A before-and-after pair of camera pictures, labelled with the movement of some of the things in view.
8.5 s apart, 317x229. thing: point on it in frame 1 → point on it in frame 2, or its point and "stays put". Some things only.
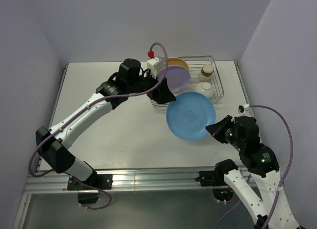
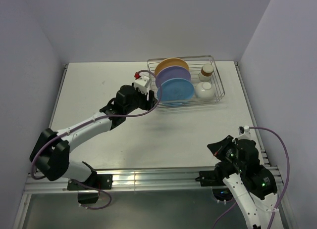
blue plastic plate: (189, 114) → (177, 89)
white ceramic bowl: (205, 88) stays put
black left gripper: (162, 95) → (146, 104)
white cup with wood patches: (206, 71) stays put
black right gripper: (215, 129) → (217, 148)
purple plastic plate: (178, 77) stays put
